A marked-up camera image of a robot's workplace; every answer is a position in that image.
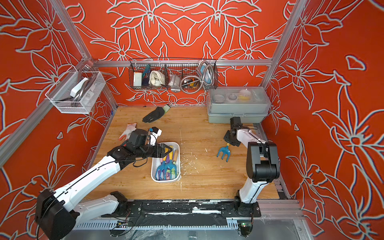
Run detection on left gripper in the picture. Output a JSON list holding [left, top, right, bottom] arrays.
[[135, 142, 173, 159]]

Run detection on wide purple fork pink handle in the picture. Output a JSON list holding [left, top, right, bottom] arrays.
[[165, 152, 173, 180]]

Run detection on blue rake yellow handle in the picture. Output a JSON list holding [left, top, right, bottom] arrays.
[[217, 143, 231, 162], [155, 145, 177, 181]]

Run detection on white plastic storage box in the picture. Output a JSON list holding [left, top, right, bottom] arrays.
[[151, 142, 181, 183]]

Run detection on green rake wooden handle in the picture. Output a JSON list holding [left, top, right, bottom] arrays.
[[170, 150, 179, 180]]

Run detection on narrow purple rake pink handle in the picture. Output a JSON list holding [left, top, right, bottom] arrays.
[[155, 157, 166, 181]]

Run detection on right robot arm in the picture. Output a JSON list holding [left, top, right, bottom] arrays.
[[222, 117, 280, 212]]

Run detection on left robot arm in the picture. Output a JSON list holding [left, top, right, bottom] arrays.
[[35, 127, 172, 240]]

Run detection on white box in basket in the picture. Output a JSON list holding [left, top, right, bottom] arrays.
[[133, 72, 143, 88]]

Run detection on red white work glove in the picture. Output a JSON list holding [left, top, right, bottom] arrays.
[[118, 123, 137, 141]]

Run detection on grey lidded plastic toolbox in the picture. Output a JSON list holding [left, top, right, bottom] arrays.
[[207, 87, 271, 124]]

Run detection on white cloth in basket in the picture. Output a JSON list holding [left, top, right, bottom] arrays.
[[149, 71, 166, 87]]

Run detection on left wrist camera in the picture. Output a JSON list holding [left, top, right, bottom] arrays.
[[149, 127, 162, 146]]

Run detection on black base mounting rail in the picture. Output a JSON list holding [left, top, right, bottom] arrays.
[[103, 199, 261, 218]]

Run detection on coiled metal hose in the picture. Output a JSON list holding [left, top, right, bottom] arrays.
[[179, 59, 215, 94]]

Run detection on black wire wall basket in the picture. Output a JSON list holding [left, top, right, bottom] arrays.
[[129, 58, 219, 94]]

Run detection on white wire wall basket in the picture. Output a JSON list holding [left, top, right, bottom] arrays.
[[46, 69, 106, 114]]

